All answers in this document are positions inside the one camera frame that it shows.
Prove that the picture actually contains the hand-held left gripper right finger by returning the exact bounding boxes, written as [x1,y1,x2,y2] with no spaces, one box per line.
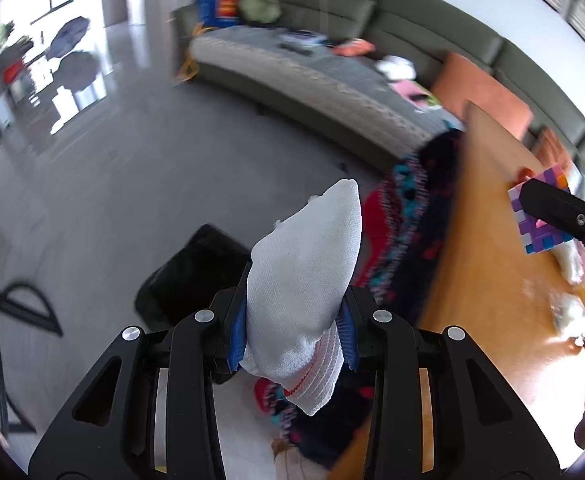
[339,285,561,480]

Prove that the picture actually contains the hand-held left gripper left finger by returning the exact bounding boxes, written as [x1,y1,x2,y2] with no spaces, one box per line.
[28,260,251,480]

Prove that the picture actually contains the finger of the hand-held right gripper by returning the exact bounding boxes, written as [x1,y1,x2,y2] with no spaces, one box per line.
[519,178,585,262]

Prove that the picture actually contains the purple white checkered cube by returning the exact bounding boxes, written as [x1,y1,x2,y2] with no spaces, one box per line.
[507,165,573,256]

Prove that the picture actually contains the white sock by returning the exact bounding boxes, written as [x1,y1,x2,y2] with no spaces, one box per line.
[239,178,364,417]

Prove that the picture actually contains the small orange cushion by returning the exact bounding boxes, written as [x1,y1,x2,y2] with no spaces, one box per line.
[531,127,574,177]

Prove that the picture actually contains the white crumpled tissue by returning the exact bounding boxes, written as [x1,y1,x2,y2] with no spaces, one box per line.
[549,292,585,339]

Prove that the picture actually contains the colourful knitted blanket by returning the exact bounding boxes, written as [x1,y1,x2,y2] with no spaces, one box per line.
[254,129,469,472]

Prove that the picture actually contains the large orange cushion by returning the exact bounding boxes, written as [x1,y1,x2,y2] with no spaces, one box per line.
[431,51,534,142]

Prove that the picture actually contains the pink book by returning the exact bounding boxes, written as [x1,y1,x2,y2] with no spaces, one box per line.
[390,80,434,104]

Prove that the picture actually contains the white plush toy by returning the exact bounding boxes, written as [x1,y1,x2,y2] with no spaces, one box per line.
[375,55,416,81]

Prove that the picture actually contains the grey-green sofa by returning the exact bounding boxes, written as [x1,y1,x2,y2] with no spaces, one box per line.
[171,0,585,211]

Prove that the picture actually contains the orange pink toy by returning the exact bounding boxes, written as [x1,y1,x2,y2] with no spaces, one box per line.
[333,39,376,59]

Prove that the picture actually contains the stack of booklets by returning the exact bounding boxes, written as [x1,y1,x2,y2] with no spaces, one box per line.
[279,31,324,54]

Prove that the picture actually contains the grey open umbrella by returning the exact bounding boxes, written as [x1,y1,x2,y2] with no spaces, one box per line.
[57,51,98,94]

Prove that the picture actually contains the green round cushion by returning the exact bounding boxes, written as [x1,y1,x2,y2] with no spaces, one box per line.
[237,0,282,26]

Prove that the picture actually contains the blue shopping bag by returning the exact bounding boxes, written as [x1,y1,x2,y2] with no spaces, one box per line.
[194,0,251,29]

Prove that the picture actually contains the dark blue open umbrella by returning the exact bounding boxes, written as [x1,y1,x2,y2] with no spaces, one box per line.
[46,16,91,59]

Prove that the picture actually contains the cluttered shelf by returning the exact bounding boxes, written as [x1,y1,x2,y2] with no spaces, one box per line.
[0,22,49,128]

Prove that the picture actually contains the black floor frame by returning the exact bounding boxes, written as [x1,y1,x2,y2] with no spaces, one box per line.
[0,282,64,338]

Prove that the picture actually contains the yellow cable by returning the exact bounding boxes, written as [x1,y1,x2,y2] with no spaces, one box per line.
[175,20,208,84]

